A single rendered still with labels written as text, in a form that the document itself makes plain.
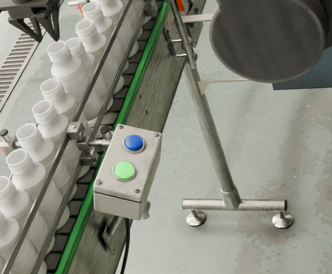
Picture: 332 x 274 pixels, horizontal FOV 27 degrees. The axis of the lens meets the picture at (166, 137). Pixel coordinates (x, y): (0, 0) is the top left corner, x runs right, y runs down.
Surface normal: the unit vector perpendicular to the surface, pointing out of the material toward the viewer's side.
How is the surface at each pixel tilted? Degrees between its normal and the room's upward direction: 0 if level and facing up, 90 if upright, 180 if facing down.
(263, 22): 89
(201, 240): 0
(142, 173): 20
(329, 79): 90
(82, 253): 90
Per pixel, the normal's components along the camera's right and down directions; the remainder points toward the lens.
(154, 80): 0.93, -0.02
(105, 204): -0.23, 0.72
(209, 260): -0.27, -0.69
